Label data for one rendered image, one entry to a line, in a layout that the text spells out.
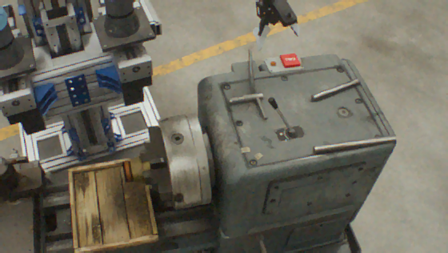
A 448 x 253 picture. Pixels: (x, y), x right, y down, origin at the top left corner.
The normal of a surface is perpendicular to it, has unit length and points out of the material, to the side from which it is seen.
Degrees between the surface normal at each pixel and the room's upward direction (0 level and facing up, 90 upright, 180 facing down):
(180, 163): 36
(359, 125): 0
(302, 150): 0
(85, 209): 0
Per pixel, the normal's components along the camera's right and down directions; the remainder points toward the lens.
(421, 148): 0.04, -0.62
